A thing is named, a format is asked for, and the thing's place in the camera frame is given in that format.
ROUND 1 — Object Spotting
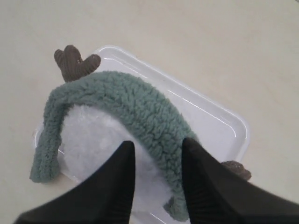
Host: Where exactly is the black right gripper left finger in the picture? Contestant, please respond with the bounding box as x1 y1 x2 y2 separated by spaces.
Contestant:
15 141 135 224

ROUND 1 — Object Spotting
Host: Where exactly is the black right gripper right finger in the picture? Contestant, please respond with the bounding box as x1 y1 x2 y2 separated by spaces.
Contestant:
182 138 299 224

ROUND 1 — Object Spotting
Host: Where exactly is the white plush snowman toy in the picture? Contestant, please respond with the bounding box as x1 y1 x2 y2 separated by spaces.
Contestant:
54 45 251 222

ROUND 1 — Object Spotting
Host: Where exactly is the white plastic tray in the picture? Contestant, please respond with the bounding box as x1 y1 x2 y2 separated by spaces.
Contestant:
32 45 250 224

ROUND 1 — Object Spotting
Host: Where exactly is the green fuzzy scarf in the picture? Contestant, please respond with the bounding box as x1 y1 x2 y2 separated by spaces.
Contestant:
30 71 196 222

